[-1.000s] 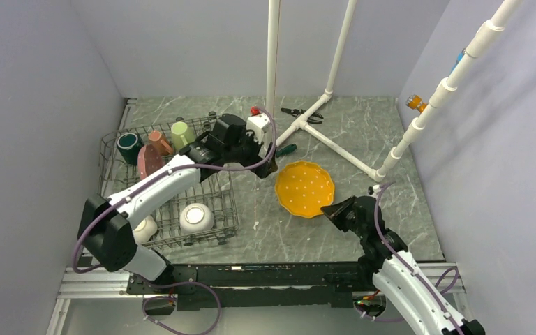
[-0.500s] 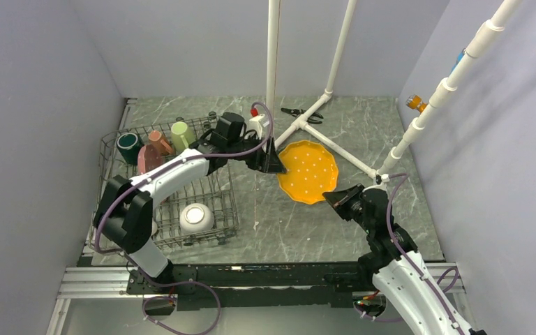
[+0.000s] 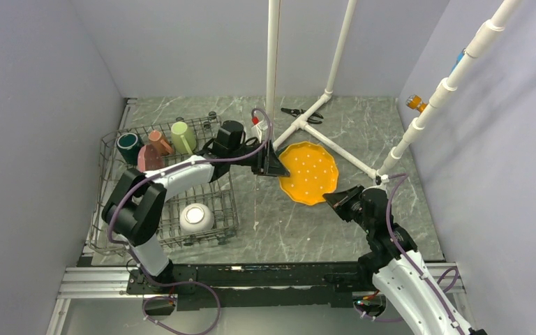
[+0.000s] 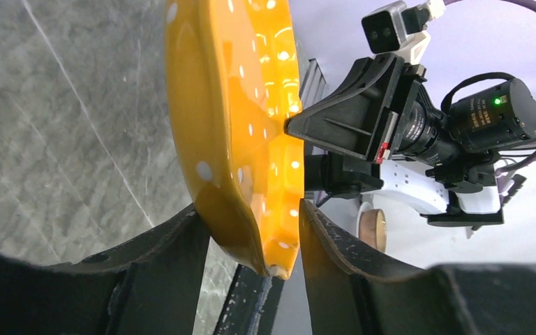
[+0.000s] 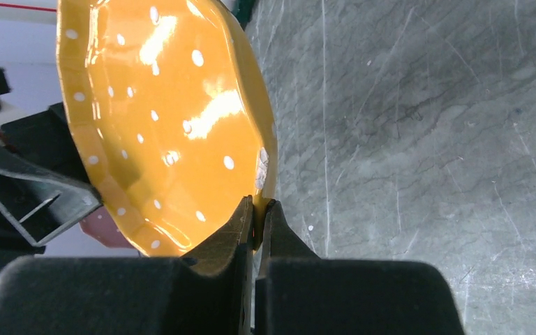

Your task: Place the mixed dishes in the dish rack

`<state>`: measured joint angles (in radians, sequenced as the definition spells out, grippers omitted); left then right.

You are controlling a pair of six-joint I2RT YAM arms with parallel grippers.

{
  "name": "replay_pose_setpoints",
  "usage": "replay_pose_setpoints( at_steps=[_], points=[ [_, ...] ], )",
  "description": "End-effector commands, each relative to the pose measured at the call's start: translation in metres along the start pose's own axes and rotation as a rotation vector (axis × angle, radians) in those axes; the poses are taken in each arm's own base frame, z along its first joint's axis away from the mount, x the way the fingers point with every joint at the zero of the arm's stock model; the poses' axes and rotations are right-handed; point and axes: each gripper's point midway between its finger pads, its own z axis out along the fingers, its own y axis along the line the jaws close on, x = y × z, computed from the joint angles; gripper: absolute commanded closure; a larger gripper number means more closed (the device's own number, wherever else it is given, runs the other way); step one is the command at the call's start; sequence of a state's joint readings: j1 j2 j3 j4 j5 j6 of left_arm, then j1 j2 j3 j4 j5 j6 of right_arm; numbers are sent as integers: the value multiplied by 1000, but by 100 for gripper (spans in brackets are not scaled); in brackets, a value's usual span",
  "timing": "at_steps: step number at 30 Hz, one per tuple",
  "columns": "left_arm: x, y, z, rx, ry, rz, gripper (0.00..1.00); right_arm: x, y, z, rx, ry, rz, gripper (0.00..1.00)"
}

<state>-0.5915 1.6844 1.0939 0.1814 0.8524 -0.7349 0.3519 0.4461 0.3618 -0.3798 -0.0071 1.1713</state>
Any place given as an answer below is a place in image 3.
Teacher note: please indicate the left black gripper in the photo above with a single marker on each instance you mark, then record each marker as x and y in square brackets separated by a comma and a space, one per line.
[268, 163]

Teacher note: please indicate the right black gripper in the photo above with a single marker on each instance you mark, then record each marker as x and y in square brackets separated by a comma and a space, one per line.
[340, 200]

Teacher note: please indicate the yellow plate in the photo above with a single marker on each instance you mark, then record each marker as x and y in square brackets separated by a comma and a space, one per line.
[313, 172]

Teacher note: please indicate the white plain bowl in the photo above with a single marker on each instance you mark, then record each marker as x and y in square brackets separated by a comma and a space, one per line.
[195, 218]

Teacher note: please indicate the cream yellow-green cup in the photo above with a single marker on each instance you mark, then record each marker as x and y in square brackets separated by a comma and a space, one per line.
[183, 138]

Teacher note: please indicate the pink mug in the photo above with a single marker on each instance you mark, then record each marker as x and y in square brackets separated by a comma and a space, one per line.
[160, 143]

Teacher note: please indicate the pink dotted plate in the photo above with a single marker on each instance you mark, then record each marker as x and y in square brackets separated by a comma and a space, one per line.
[149, 159]

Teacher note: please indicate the dark green mug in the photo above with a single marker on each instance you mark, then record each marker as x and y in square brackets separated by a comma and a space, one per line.
[129, 146]

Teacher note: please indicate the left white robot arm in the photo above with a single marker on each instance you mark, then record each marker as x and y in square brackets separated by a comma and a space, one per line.
[134, 209]

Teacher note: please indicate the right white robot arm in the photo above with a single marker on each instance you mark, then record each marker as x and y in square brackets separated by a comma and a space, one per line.
[394, 266]

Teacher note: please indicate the black pliers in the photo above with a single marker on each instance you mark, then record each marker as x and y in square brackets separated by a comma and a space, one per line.
[315, 118]

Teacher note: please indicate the white PVC diagonal pipe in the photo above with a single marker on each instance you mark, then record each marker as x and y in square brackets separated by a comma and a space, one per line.
[483, 39]

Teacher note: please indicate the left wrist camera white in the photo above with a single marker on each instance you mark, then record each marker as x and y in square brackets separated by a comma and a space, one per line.
[260, 129]

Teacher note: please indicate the white PVC pipe frame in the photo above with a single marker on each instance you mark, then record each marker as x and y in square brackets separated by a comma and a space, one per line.
[300, 124]

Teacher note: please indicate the grey wire dish rack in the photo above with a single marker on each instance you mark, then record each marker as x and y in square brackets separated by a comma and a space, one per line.
[218, 196]

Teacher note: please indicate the orange yellow wall fitting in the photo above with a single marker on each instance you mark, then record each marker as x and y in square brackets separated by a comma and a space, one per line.
[414, 102]

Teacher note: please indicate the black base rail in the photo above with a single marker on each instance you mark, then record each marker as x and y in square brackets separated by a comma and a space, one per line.
[336, 284]

